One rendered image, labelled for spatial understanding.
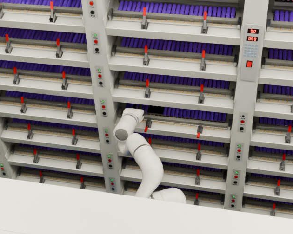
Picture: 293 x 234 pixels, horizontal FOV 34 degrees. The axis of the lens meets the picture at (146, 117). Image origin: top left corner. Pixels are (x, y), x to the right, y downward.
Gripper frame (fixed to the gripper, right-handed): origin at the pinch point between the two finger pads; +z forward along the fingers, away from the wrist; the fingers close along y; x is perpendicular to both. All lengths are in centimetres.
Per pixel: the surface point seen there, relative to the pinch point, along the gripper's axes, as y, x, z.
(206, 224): 48, 41, -141
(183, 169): 24.9, -39.5, 9.0
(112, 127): -12.1, -10.4, -5.4
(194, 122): 30.4, -3.7, -2.1
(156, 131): 11.8, -9.9, -5.1
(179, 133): 23.6, -9.4, -5.4
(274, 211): 78, -60, 10
